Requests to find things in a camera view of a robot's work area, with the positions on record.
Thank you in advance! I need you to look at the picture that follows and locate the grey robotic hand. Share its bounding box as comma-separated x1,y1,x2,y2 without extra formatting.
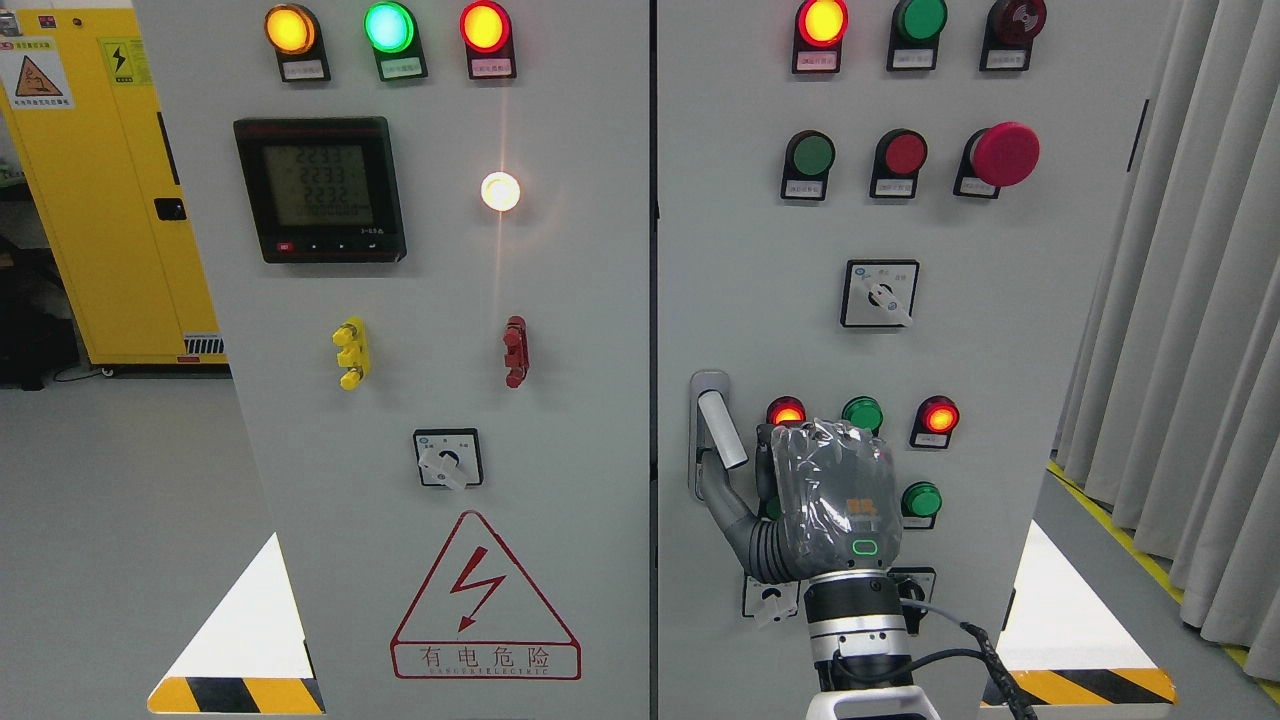
700,420,902,585

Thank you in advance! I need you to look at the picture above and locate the silver door swing handle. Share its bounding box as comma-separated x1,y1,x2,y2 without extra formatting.
687,370,748,501

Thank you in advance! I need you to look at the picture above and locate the right cabinet door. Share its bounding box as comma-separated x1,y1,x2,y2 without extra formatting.
657,1,1179,719

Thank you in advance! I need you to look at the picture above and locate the cabinet door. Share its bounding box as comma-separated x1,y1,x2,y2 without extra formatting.
134,1,652,719
657,1,1179,719

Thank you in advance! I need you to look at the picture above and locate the left cabinet door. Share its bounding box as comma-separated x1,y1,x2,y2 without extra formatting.
134,1,652,719

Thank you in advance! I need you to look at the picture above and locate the green push button lower right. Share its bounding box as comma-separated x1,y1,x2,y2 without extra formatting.
901,480,943,530

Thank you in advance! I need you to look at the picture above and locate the green lamp middle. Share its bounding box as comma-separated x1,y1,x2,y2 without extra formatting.
841,395,884,436

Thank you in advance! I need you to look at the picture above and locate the red lit lamp middle left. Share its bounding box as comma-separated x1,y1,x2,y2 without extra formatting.
765,396,806,425

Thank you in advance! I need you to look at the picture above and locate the red lit lamp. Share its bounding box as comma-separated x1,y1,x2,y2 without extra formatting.
909,395,960,450
765,396,806,425

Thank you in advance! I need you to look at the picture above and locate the red lit lamp middle right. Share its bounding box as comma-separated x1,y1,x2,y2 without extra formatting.
909,395,960,450

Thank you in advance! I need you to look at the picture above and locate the right striped base foot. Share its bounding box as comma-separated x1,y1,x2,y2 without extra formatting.
997,524,1178,719

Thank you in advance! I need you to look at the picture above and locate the striped base foot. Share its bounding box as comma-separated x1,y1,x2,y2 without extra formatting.
997,524,1178,719
147,536,325,719

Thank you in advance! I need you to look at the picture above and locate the green push button upper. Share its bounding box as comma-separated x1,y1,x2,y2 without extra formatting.
780,129,835,201

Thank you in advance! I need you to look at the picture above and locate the red push button upper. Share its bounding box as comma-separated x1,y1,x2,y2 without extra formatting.
868,128,928,199

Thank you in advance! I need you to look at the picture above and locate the grey curtain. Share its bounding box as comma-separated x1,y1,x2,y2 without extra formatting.
1056,1,1279,680

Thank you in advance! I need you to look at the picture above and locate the red terminal connector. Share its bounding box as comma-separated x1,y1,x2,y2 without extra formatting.
502,315,530,389

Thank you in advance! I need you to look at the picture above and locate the red electric warning sign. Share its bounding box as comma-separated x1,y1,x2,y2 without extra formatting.
390,510,582,680

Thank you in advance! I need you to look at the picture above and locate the red emergency stop button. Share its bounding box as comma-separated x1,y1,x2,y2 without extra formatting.
952,120,1041,199

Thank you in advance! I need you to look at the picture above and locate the white glowing indicator lamp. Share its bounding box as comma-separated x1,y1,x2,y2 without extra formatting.
480,170,522,213

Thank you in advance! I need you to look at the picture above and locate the green indicator lamp top right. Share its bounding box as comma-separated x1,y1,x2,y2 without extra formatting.
886,0,948,72

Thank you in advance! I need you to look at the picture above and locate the green indicator lamp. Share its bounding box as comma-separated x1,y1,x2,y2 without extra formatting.
364,1,428,82
886,0,948,72

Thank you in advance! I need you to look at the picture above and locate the red indicator lamp top right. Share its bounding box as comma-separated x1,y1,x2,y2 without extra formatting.
791,0,850,76

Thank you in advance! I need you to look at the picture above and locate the red indicator lamp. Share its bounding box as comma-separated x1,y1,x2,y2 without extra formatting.
460,0,517,79
791,0,850,76

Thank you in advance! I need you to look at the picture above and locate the yellow terminal connector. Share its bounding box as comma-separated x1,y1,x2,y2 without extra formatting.
332,316,370,391

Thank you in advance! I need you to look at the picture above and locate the dark red buzzer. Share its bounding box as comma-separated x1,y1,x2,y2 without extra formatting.
979,0,1047,72

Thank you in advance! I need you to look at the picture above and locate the red indicator lamp top left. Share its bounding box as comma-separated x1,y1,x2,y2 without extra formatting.
460,0,517,79

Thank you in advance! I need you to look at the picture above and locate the black digital power meter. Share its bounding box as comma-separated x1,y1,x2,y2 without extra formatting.
234,117,406,264

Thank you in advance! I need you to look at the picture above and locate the left striped base foot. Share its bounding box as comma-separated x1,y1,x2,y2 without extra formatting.
147,536,325,719

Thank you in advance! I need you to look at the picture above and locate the green indicator lamp top left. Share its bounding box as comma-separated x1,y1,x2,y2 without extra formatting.
364,1,428,82

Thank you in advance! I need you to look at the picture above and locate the orange indicator lamp top left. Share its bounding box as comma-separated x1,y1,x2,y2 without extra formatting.
264,3,332,83

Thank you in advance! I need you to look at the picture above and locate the yellow safety cabinet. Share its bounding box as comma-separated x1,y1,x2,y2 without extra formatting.
3,4,227,366

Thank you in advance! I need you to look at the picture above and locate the lower left rotary switch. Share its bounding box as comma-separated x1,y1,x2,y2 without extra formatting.
741,574,804,630

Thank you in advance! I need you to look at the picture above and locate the black key selector switch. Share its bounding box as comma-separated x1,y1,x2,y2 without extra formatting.
888,566,937,635

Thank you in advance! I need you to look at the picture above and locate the right door upper rotary switch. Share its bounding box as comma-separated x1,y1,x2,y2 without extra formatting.
840,259,920,328

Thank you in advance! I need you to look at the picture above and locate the door rotary switch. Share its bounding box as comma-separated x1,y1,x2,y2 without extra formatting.
412,428,484,491
840,259,920,328

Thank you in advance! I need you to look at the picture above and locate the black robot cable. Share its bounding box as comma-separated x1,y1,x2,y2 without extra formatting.
840,598,1041,720

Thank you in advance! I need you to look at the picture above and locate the left door rotary switch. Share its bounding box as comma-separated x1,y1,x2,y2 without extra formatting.
412,428,484,491

